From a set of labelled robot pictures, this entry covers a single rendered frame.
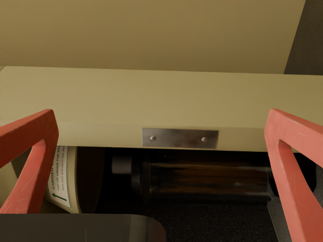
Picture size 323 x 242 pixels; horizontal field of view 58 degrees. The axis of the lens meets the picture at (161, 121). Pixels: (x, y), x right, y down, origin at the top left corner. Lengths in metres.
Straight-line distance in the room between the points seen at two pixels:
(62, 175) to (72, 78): 0.12
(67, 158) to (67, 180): 0.03
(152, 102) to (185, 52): 0.41
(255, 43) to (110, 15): 0.33
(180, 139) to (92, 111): 0.09
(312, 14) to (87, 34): 0.46
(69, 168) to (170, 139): 0.14
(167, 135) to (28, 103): 0.14
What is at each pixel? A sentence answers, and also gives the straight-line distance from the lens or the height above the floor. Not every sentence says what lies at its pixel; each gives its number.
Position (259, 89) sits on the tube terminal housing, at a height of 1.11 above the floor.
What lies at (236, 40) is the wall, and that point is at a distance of 0.70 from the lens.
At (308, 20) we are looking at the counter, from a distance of 0.66.
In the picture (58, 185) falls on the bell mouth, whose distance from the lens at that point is 0.38.
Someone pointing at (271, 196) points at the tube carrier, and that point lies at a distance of 0.43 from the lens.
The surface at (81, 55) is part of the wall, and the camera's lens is 0.73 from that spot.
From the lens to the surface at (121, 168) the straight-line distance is 0.42.
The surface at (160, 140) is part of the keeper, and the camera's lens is 0.28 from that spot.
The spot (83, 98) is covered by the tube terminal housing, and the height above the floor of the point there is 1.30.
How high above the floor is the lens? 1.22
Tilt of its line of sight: level
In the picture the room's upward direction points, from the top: 88 degrees counter-clockwise
